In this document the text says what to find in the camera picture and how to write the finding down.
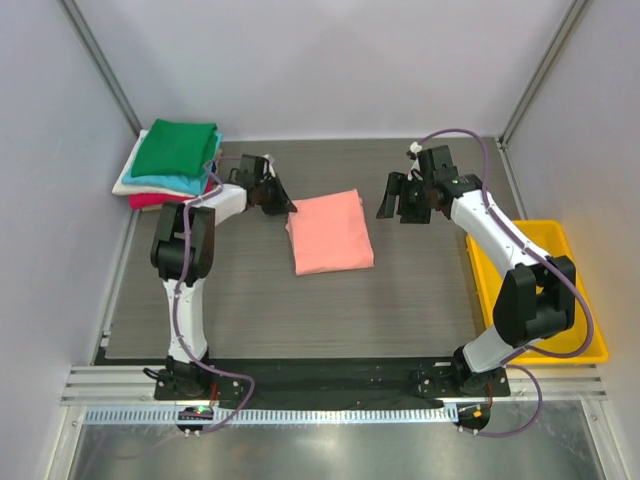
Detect green folded t shirt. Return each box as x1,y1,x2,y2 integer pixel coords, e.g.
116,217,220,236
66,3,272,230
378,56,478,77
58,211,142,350
130,119,218,178

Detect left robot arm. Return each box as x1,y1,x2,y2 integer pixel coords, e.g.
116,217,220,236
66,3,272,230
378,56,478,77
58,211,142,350
146,154,297,400

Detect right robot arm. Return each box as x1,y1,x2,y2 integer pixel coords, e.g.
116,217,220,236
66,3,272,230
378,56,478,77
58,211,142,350
376,143,576,396

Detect left aluminium frame post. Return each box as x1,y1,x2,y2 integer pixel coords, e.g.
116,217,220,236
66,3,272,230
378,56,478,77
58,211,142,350
57,0,142,135

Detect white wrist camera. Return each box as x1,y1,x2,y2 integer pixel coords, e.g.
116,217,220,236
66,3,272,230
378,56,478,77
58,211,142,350
263,154,277,177
406,141,423,180

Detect right aluminium frame post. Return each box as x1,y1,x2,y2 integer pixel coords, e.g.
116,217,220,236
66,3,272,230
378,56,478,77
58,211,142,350
498,0,592,150

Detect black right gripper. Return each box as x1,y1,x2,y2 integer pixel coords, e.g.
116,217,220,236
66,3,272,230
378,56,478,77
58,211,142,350
377,172,433,225

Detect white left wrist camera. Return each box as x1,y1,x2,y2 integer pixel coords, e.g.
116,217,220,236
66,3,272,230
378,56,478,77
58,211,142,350
263,154,277,177

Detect cyan folded t shirt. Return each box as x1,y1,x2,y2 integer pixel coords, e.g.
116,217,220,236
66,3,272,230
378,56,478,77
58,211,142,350
121,130,222,198

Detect slotted cable duct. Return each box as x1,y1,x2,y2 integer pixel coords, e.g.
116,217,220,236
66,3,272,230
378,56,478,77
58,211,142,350
84,404,458,427

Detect red folded t shirt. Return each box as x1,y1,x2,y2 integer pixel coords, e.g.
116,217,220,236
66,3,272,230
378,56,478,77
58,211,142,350
124,176,212,210

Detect white folded t shirt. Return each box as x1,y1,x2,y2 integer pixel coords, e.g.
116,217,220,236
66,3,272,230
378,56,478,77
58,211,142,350
111,128,201,198

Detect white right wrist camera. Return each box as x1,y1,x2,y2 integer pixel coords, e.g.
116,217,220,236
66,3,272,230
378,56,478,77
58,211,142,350
406,141,423,180

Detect beige folded t shirt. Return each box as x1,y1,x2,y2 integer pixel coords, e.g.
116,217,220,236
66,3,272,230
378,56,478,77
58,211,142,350
213,148,223,168

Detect yellow plastic bin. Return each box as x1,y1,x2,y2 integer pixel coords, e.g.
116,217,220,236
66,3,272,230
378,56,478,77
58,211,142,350
466,220,609,366

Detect salmon pink t shirt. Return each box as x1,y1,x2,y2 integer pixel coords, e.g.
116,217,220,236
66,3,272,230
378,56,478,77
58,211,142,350
285,189,375,276

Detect aluminium frame post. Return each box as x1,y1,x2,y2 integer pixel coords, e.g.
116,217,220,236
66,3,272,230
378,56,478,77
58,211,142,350
57,0,142,135
498,0,592,150

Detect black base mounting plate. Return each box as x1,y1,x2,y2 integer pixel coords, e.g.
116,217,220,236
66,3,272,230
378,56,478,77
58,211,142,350
143,357,511,411

